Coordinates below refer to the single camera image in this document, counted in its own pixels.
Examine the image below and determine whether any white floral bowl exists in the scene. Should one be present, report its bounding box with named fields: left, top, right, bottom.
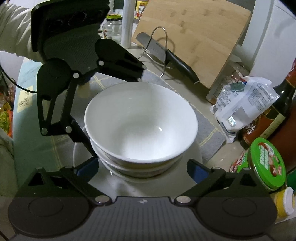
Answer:
left=100, top=158, right=181, bottom=179
left=84, top=82, right=198, bottom=162

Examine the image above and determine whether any red printed food bag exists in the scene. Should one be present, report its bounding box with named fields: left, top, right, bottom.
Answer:
left=206, top=68, right=250, bottom=104

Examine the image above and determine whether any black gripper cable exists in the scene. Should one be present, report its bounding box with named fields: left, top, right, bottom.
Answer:
left=0, top=64, right=38, bottom=94

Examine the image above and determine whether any orange plastic bag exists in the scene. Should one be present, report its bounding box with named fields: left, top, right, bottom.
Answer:
left=0, top=92, right=14, bottom=139

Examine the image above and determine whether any brown knife block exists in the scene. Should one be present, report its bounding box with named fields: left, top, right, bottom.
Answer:
left=270, top=106, right=296, bottom=172

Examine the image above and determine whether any wire knife rack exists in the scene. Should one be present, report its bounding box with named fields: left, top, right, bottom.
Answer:
left=136, top=26, right=170, bottom=77

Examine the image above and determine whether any cleaver knife black handle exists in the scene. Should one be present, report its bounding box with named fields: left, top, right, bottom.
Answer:
left=136, top=32, right=200, bottom=83

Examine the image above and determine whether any glass jar green lid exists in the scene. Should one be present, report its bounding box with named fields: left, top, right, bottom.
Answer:
left=102, top=14, right=122, bottom=44

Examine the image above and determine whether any cooking oil jug yellow cap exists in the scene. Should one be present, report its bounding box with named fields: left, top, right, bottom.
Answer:
left=134, top=0, right=149, bottom=20

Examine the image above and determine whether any tall cling film roll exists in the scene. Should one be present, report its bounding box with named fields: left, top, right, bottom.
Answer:
left=121, top=0, right=136, bottom=49

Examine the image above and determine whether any grey and teal checked mat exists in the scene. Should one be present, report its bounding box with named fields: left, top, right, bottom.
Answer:
left=12, top=58, right=227, bottom=188

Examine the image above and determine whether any white plate fruit print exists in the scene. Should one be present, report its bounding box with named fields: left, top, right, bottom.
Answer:
left=72, top=138, right=203, bottom=201

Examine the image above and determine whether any bamboo cutting board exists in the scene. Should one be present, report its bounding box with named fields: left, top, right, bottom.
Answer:
left=132, top=1, right=251, bottom=88

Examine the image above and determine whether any dark soy sauce bottle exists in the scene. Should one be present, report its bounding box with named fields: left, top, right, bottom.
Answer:
left=238, top=62, right=295, bottom=150

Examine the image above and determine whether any yellow lid spice jar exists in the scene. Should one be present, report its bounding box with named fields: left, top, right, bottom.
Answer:
left=273, top=187, right=295, bottom=218

